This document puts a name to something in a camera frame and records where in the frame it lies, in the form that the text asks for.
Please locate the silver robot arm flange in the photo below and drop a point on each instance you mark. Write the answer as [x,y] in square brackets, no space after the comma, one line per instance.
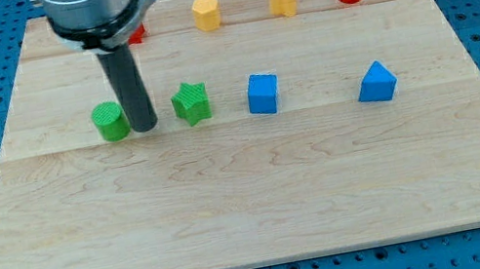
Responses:
[97,26]

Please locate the green star block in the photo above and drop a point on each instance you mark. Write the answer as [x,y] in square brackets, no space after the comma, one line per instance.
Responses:
[191,103]

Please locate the red star block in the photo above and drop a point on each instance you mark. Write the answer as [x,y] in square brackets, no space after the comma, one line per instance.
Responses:
[138,35]

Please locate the blue cube block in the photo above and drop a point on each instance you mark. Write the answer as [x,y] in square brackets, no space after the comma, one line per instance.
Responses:
[262,94]

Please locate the light wooden board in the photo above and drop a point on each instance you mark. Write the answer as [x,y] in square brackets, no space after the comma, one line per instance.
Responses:
[326,174]

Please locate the green cylinder block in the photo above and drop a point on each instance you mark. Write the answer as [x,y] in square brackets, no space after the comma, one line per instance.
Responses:
[109,119]

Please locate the yellow hexagon block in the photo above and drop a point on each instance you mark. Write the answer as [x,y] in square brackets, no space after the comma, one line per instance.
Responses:
[206,14]

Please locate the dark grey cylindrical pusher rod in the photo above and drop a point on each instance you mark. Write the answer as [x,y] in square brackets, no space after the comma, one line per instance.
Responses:
[124,78]

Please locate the blue triangular prism block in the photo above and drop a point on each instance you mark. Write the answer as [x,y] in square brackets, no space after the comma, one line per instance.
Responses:
[378,84]

